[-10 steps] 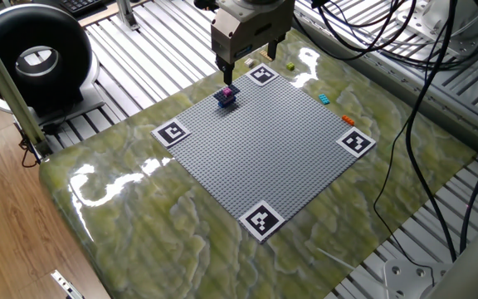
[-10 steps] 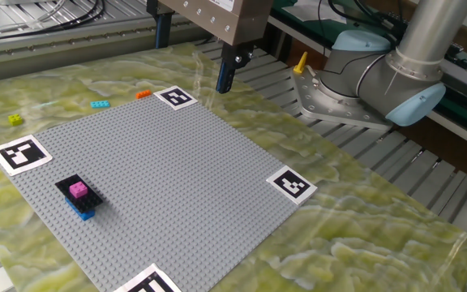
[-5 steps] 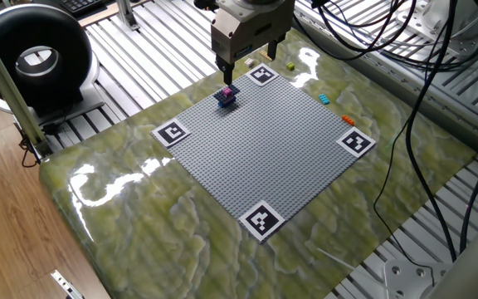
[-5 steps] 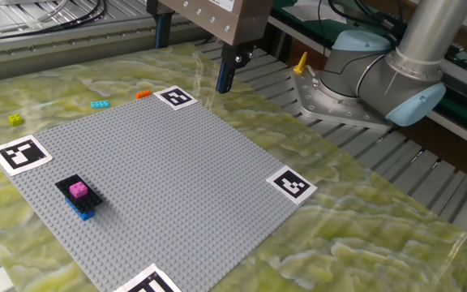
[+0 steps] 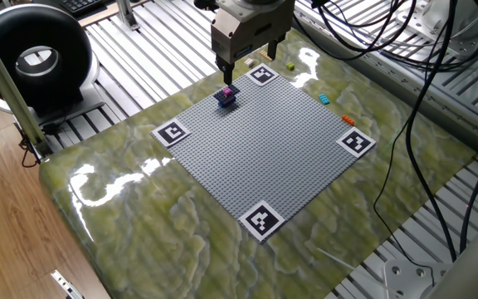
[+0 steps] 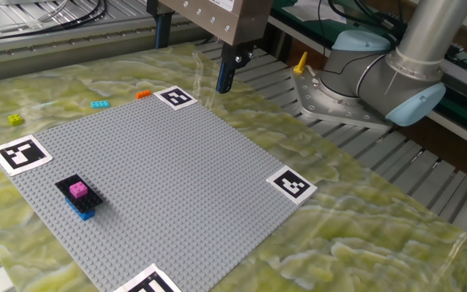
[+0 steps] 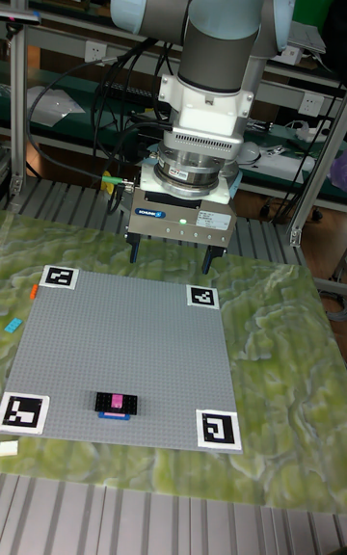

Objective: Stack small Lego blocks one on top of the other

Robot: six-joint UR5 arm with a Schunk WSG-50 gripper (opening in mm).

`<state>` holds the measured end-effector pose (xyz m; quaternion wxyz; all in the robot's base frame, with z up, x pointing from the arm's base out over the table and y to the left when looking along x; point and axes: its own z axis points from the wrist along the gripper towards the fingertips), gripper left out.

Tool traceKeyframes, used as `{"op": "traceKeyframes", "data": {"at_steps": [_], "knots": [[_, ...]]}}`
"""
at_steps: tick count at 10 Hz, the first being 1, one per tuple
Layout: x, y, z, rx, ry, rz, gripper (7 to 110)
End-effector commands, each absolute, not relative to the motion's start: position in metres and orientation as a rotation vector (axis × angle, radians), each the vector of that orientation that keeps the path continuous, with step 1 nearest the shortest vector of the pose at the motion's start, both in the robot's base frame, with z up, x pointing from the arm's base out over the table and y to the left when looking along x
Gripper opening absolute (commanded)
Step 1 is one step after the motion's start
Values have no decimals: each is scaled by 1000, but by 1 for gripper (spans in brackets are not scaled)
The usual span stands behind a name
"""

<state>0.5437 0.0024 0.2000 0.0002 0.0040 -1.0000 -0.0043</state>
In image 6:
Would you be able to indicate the long aluminium rail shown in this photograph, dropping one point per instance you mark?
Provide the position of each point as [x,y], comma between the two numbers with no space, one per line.
[95,44]

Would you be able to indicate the blue Lego brick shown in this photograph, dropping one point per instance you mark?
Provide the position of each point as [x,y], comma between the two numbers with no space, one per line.
[84,215]

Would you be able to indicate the white paper sheet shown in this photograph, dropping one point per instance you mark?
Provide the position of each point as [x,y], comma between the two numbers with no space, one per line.
[310,9]

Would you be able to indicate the lime green Lego brick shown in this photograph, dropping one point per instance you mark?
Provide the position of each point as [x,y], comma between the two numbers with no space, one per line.
[15,120]

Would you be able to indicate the black Lego plate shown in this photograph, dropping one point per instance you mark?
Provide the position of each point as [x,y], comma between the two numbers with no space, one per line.
[91,201]

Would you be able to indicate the silver robot mounting plate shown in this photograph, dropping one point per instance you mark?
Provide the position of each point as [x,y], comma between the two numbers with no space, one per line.
[318,107]

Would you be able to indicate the black keyboard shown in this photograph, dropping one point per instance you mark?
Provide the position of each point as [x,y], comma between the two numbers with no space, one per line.
[456,49]

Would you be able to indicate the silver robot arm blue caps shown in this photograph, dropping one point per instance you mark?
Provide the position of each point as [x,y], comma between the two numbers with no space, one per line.
[379,77]

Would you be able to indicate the tan metal gripper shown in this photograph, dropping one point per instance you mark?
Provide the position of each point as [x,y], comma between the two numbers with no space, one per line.
[217,20]

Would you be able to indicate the yellow plastic cone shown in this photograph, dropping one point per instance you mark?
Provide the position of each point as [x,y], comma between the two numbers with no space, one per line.
[301,64]

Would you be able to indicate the orange Lego brick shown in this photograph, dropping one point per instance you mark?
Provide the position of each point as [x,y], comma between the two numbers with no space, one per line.
[143,94]

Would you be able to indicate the black white fiducial marker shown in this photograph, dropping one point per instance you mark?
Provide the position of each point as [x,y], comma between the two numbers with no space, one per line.
[148,282]
[175,97]
[20,154]
[291,185]

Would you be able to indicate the magenta Lego brick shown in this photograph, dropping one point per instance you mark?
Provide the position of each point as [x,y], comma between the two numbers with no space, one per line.
[78,190]

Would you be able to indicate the cyan Lego brick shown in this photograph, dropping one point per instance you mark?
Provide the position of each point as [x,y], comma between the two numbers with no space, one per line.
[100,104]

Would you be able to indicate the grey Lego baseplate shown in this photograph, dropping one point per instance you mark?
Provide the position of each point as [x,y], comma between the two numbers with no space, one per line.
[168,182]

